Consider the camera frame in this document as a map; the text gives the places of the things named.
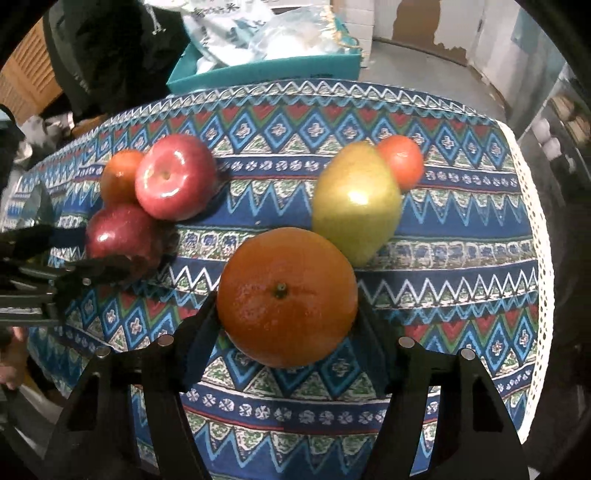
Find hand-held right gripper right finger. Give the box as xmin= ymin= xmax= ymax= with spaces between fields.
xmin=355 ymin=300 xmax=530 ymax=480

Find patterned blue tablecloth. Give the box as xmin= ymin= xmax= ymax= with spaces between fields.
xmin=0 ymin=78 xmax=555 ymax=480

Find small orange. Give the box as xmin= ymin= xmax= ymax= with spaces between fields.
xmin=100 ymin=150 xmax=145 ymax=206

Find large orange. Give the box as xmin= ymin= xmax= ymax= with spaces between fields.
xmin=217 ymin=227 xmax=359 ymax=369

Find wooden slatted cabinet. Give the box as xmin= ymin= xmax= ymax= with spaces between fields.
xmin=0 ymin=32 xmax=63 ymax=116

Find clear plastic bags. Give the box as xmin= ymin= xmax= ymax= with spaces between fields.
xmin=181 ymin=0 xmax=358 ymax=72

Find teal box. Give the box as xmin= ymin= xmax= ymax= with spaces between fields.
xmin=165 ymin=14 xmax=363 ymax=94

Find black jacket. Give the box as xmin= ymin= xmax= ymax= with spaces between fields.
xmin=43 ymin=0 xmax=191 ymax=121

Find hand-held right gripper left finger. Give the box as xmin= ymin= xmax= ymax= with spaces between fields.
xmin=46 ymin=291 xmax=223 ymax=480

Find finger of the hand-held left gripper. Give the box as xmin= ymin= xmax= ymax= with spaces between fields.
xmin=48 ymin=255 xmax=139 ymax=289
xmin=0 ymin=222 xmax=61 ymax=261

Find dark red apple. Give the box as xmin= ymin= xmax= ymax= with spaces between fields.
xmin=85 ymin=204 xmax=162 ymax=277

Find reddish orange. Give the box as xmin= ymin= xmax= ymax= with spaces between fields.
xmin=377 ymin=135 xmax=426 ymax=192

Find person's left hand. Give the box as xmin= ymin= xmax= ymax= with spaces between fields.
xmin=0 ymin=325 xmax=29 ymax=389

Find green mango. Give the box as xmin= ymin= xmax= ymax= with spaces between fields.
xmin=311 ymin=141 xmax=403 ymax=267

